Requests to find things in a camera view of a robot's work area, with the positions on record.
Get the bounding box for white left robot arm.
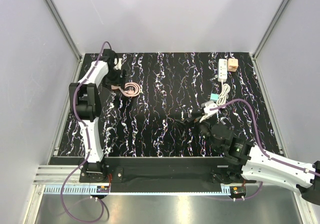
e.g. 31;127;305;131
69;49;126;182

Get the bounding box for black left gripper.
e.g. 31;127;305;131
102;67;127;90

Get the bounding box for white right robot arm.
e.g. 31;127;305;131
175;119;320;205

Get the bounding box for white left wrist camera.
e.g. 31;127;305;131
114;58;123;70

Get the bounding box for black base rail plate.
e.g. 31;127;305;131
79;157;244;184

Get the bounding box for pink round power strip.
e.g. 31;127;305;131
110;85;123;91

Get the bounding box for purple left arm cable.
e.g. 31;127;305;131
59;41;112;222

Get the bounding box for white coiled power cable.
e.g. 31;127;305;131
216;82;231;106

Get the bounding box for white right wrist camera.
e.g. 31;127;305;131
199;101;219;123

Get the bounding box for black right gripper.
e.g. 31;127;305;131
174;112;221;153

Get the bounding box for beige cube adapter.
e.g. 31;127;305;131
227;58;239;72

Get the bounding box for light blue plug adapter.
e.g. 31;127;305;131
209;93;219;102

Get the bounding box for aluminium frame rail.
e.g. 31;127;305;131
32;165;303;196

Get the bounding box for white power strip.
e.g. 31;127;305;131
217;59;228;82

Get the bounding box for pink coiled power cable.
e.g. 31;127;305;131
120;82;142;98

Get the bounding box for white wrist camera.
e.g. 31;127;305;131
114;58;123;70
199;101;219;123

